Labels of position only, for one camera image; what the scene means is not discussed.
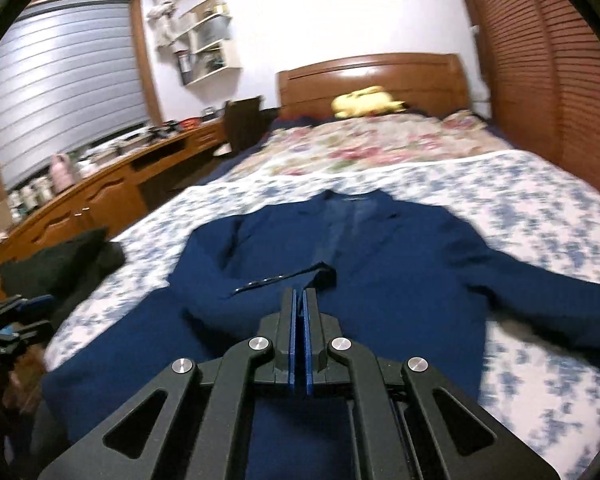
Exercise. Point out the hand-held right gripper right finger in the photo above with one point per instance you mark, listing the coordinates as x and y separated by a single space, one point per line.
307 340

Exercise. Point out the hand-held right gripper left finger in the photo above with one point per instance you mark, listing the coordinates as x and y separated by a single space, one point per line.
292 340

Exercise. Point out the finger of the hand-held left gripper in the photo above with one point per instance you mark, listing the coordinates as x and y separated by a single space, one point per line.
15 334
32 303

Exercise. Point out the navy blue jacket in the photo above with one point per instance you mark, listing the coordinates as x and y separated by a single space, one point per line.
390 280

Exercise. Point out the dark green cloth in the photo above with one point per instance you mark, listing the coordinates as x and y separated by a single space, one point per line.
60 265

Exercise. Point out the pink bottle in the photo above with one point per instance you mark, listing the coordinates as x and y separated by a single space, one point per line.
64 175

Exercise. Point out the wooden desk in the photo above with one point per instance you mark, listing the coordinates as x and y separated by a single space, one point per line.
105 190

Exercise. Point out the pink floral quilt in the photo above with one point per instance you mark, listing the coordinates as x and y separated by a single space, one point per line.
360 145

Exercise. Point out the grey window blind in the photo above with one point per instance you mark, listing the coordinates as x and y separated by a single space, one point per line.
65 85

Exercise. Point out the black chair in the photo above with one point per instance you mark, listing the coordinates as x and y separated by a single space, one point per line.
245 122

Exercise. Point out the yellow plush toy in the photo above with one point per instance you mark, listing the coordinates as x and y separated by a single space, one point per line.
362 101

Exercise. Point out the blue floral bed sheet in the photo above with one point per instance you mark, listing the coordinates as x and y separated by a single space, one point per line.
530 195

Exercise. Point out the wooden headboard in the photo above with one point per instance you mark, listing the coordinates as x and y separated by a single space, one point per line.
370 72

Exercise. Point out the white plush toy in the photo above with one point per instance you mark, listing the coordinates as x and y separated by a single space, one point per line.
164 10

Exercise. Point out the wooden louvered wardrobe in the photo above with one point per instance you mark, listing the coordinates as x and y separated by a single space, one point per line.
540 60

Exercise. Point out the white wall shelf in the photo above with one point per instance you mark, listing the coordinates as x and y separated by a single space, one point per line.
207 45

